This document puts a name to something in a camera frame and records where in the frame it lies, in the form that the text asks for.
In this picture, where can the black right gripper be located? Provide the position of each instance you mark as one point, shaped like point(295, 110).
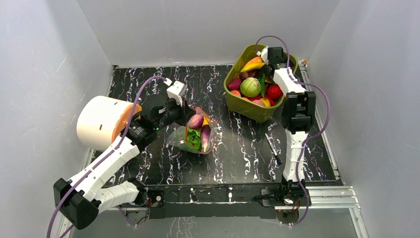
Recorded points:
point(267, 70)

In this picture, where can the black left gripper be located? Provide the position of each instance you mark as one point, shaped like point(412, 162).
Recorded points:
point(185, 112)

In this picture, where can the pink sweet potato toy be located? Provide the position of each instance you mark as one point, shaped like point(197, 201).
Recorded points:
point(196, 121)

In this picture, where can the yellow bell pepper toy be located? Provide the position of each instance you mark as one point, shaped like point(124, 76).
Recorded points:
point(205, 121)

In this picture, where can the green lettuce toy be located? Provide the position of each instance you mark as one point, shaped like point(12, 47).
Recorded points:
point(193, 140)

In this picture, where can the clear zip top bag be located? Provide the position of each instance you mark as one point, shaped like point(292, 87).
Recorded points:
point(177, 138)

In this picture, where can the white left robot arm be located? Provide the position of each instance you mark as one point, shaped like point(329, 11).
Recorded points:
point(83, 197)

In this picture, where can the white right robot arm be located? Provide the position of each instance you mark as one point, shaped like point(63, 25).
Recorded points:
point(298, 116)

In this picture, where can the orange carrot toy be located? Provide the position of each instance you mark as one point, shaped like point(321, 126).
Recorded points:
point(255, 60)

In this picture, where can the yellow banana toy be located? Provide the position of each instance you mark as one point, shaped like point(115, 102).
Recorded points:
point(252, 66)

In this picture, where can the green chili pepper toy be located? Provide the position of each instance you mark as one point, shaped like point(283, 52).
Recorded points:
point(262, 82)

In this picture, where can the dark brown round toy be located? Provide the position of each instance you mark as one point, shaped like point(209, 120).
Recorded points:
point(243, 75)

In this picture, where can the green cabbage toy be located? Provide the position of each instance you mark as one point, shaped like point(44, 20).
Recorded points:
point(250, 87)

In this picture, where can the olive green plastic bin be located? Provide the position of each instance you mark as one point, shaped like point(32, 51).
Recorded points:
point(242, 106)

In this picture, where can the red chili pepper toy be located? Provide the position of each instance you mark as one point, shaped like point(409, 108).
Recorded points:
point(268, 102)

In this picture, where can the dark red beet toy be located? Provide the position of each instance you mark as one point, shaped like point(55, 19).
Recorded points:
point(234, 84)

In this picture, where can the pink peach toy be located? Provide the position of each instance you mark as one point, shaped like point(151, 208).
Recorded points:
point(236, 93)

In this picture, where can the white orange cylinder roll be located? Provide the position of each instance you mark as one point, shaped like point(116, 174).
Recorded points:
point(102, 120)

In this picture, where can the black white pen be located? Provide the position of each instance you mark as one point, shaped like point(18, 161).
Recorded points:
point(273, 150)

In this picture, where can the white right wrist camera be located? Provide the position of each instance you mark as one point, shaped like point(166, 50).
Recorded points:
point(263, 54)

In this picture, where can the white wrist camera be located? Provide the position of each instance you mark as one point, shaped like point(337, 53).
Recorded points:
point(177, 91)
point(263, 54)

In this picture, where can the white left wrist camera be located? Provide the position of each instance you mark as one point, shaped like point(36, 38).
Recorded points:
point(177, 91)

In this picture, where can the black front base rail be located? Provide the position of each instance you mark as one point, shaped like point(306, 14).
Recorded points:
point(214, 200)

